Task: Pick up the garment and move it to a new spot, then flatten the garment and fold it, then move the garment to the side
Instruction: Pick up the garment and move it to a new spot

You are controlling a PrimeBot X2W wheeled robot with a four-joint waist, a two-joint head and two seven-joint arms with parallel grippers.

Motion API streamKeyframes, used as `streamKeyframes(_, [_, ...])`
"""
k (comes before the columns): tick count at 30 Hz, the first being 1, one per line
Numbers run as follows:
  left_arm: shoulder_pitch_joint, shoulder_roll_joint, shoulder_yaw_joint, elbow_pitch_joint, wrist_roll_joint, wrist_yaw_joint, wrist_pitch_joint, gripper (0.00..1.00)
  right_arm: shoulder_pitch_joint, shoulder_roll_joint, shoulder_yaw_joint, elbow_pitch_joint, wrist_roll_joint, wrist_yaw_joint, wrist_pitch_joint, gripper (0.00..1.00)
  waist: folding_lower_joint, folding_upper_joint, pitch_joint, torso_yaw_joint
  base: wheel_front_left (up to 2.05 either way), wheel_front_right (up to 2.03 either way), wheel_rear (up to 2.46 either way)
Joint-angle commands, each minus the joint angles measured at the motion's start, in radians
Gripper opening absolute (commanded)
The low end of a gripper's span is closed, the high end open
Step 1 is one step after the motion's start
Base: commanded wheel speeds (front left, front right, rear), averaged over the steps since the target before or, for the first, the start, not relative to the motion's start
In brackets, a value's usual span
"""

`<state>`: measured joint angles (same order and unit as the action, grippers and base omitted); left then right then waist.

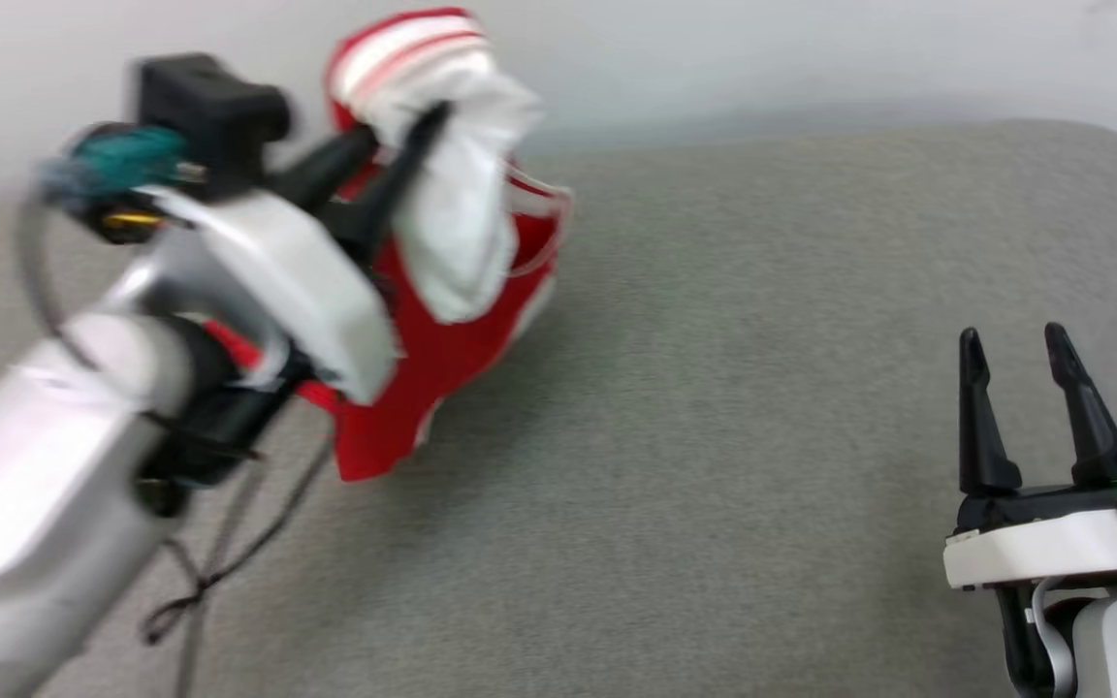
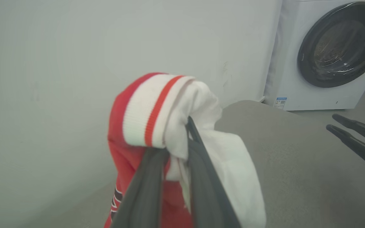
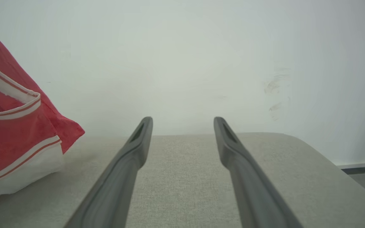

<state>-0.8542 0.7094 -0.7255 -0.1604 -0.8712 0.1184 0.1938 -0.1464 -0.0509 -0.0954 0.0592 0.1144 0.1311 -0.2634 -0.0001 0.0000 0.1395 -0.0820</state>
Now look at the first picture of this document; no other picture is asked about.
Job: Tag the red and white shirt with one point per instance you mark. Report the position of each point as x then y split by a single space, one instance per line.
452 359

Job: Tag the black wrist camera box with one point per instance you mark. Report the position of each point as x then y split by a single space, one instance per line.
209 107

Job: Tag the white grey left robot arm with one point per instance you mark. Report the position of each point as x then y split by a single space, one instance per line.
25 485

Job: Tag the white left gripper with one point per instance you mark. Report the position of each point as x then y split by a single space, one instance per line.
297 281

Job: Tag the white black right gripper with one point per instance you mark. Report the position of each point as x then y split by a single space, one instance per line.
1053 543

